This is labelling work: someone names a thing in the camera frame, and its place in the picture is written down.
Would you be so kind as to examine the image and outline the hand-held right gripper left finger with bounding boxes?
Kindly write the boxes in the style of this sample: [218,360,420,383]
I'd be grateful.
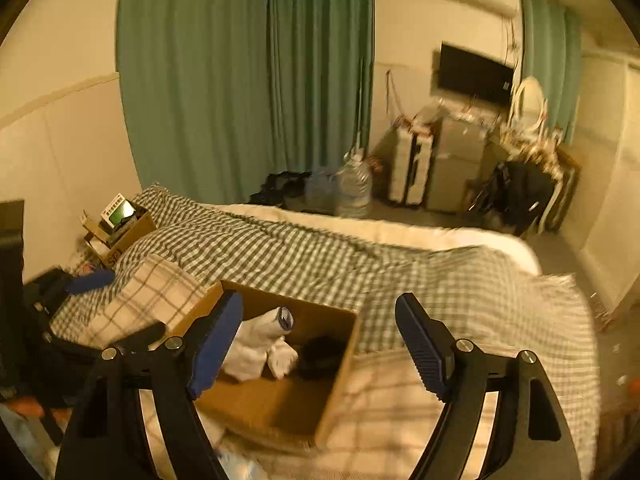
[54,289,244,480]

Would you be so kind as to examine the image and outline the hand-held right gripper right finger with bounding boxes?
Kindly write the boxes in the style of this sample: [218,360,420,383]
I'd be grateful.
[394,292,584,480]

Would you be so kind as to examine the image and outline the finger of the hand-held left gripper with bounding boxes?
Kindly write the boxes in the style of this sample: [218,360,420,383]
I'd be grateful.
[31,268,115,311]
[97,322,166,357]

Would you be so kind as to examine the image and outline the brown cardboard box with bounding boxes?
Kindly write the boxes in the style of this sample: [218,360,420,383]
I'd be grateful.
[167,280,362,449]

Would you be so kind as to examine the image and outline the cream plaid pillow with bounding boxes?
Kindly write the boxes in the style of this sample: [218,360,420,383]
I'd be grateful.
[79,254,210,350]

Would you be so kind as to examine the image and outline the white rolled cloth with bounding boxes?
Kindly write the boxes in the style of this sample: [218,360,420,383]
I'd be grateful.
[219,306,300,382]

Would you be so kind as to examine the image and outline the small printed cardboard box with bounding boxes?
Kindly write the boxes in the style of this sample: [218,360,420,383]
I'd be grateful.
[81,192,159,267]

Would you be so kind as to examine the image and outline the cream plaid blanket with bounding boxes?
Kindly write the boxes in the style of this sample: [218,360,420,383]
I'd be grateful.
[140,347,506,480]

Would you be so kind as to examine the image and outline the black cloth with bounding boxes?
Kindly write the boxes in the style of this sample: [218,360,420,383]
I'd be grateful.
[294,334,349,382]

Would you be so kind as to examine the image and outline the white mattress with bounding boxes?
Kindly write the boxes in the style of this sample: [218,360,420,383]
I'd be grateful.
[214,203,544,277]

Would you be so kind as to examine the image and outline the green checked blanket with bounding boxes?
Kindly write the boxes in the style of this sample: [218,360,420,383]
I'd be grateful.
[49,184,602,466]

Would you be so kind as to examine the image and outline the black bag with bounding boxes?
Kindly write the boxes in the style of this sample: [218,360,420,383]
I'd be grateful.
[248,172,315,207]

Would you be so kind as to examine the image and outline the large clear water bottle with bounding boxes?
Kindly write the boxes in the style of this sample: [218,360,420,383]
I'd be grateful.
[335,151,372,219]

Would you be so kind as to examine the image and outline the white suitcase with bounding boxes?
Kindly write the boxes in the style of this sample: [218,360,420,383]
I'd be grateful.
[389,121,434,206]

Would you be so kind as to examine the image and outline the black backpack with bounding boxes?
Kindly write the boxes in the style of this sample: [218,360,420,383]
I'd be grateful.
[477,159,557,235]

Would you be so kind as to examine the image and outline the small grey fridge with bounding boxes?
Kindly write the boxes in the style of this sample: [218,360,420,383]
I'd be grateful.
[424,114,490,214]

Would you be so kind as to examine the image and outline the large bluish water bottle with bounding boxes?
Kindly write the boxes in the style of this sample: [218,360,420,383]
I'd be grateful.
[304,165,342,214]

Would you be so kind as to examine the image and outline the gold trimmed vanity table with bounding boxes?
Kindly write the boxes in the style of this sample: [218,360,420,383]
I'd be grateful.
[499,129,582,234]

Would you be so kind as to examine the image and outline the wide green curtain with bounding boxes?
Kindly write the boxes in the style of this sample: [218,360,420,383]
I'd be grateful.
[115,0,376,206]

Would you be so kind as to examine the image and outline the white wardrobe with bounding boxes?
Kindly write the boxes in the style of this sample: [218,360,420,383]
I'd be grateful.
[574,54,640,332]

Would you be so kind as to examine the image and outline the white oval mirror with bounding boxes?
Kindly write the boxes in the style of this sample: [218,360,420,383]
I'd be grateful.
[508,75,547,137]

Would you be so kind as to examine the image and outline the narrow green curtain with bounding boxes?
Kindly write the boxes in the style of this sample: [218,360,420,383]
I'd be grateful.
[519,0,584,147]

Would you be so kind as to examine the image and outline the black wall television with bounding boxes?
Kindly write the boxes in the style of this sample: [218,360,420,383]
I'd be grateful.
[437,42,516,108]

